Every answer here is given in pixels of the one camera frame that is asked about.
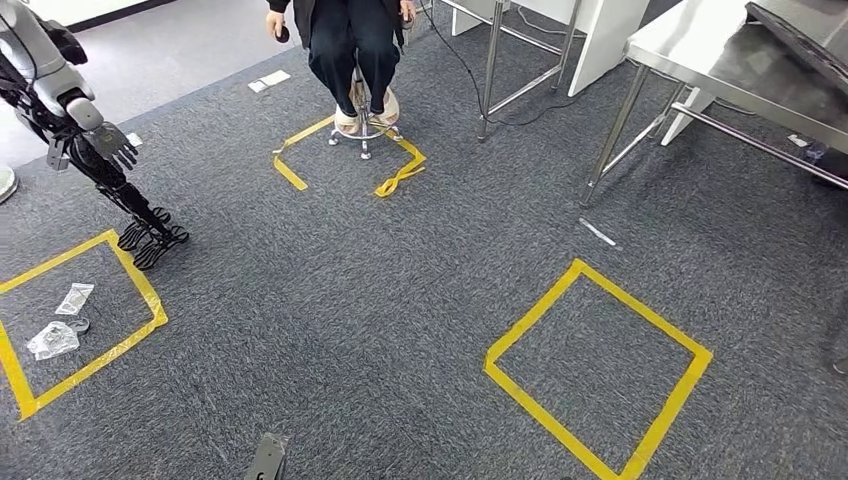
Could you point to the grey idle robot hand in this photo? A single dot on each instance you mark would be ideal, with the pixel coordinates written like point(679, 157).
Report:
point(109, 142)

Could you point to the black plastic panel part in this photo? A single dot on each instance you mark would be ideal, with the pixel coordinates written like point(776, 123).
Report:
point(808, 50)

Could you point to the idle humanoid robot arm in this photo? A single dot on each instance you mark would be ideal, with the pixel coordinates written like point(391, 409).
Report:
point(46, 73)

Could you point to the small white floor paper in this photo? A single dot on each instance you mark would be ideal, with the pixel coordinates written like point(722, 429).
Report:
point(134, 140)

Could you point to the round silver base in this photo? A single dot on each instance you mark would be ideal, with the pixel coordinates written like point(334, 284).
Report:
point(5, 184)

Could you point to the clear plastic bag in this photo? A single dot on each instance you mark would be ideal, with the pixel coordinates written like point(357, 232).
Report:
point(53, 341)
point(74, 299)

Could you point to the black handheld controller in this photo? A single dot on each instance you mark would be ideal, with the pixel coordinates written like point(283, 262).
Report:
point(283, 33)

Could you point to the person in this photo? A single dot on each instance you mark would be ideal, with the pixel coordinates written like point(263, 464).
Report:
point(351, 46)

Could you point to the torn yellow floor tape square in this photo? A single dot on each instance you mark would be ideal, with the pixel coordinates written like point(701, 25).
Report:
point(397, 177)

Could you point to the white paper strip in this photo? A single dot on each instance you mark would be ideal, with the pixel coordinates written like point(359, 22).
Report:
point(596, 232)

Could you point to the white cabinet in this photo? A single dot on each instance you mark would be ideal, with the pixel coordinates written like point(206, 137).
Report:
point(609, 33)

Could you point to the large stainless steel table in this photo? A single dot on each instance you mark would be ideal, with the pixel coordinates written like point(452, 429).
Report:
point(729, 73)

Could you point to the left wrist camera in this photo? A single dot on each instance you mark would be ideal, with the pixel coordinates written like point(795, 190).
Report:
point(266, 457)

